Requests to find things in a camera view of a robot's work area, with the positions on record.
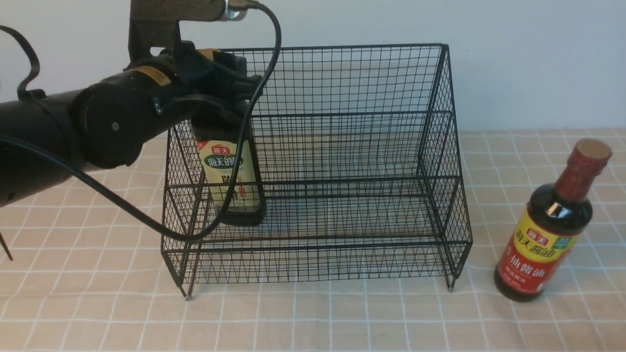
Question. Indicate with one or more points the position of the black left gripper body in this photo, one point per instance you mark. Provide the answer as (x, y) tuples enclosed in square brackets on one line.
[(216, 87)]

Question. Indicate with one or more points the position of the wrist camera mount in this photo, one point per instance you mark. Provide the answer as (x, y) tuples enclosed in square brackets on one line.
[(155, 23)]

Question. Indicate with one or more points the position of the beige checked tablecloth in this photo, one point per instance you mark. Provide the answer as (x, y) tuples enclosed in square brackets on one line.
[(87, 278)]

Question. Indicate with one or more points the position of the black wire mesh shelf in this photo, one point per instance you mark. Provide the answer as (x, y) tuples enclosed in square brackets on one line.
[(360, 165)]

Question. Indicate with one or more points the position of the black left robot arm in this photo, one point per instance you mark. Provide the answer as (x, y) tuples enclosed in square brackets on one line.
[(105, 125)]

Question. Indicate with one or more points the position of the soy sauce bottle red cap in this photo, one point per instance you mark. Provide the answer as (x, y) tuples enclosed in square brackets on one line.
[(553, 219)]

